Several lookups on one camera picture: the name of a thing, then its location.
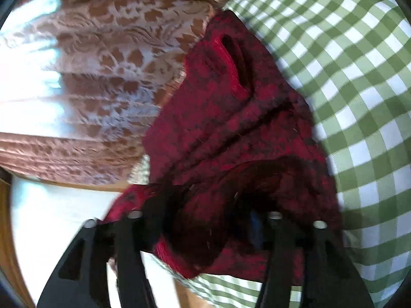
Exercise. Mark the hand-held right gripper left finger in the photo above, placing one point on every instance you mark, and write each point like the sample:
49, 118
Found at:
131, 231

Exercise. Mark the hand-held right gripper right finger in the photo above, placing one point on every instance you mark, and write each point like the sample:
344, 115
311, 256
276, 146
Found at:
276, 231

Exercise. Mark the dark red knitted garment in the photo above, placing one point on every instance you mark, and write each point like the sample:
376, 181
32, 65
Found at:
224, 118

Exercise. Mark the brown floral curtain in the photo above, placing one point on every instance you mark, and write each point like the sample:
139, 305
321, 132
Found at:
96, 86

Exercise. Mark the green checked bed sheet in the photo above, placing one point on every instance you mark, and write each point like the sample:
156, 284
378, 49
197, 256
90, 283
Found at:
353, 86

